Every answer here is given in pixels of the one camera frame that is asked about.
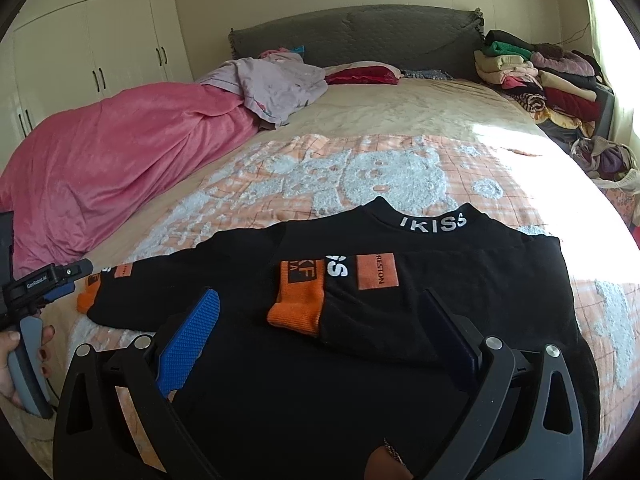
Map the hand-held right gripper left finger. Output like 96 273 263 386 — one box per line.
52 287 221 480

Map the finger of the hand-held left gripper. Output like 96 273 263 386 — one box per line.
40 280 79 307
60 258 95 283

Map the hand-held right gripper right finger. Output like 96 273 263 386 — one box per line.
415 287 586 480

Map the black sweater with orange cuffs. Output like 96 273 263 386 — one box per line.
77 196 601 480

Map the bag of clothes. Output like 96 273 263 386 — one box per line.
570 135 640 192

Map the pile of folded clothes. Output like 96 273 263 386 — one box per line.
472 30 609 145

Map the person's left hand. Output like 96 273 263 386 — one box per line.
0 325 56 409

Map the person's right hand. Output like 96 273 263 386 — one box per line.
364 437 416 480

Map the pink blanket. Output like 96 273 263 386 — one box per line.
0 81 261 278

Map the beige quilted bedsheet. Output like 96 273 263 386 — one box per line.
240 77 551 142

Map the white wardrobe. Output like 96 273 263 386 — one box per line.
0 0 196 147

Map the dark patterned cloth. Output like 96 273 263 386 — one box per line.
400 69 468 82

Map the grey bedside cabinet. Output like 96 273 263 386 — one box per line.
592 85 617 141

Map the lilac garment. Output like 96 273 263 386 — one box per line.
195 52 330 128

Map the red cloth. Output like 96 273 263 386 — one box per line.
325 62 402 86

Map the pink garment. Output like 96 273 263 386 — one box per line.
257 46 307 62

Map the grey padded headboard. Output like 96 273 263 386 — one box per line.
229 5 485 82

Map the pale window curtain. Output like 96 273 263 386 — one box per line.
575 0 640 141

